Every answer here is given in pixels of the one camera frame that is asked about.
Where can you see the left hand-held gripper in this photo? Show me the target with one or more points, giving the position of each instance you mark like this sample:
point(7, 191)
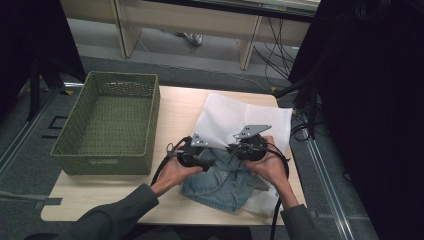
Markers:
point(193, 155)

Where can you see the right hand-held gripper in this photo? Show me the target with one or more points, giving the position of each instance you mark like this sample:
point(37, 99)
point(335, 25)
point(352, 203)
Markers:
point(250, 148)

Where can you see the white cloth sheet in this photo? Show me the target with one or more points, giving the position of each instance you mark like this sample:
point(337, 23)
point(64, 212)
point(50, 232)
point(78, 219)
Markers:
point(230, 116)

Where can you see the blue denim garment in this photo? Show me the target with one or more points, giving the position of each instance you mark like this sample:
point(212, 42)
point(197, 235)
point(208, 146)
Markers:
point(220, 186)

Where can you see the green woven basket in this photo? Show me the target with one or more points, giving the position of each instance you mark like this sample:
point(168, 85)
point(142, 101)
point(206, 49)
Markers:
point(116, 123)

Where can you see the person's left hand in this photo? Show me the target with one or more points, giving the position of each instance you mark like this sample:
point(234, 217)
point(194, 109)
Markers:
point(175, 176)

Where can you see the person's right hand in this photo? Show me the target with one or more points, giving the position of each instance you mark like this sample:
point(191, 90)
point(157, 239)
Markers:
point(271, 170)

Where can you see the grey shoe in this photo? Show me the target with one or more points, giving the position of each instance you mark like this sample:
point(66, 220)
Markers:
point(192, 38)

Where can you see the black curtain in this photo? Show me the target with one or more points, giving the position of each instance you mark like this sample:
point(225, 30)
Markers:
point(36, 43)
point(373, 116)

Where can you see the light wooden bench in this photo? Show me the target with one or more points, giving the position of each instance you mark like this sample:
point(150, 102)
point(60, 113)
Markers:
point(200, 20)

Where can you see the metal floor rail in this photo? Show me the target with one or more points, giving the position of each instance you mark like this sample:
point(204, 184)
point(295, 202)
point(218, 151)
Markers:
point(23, 133)
point(328, 186)

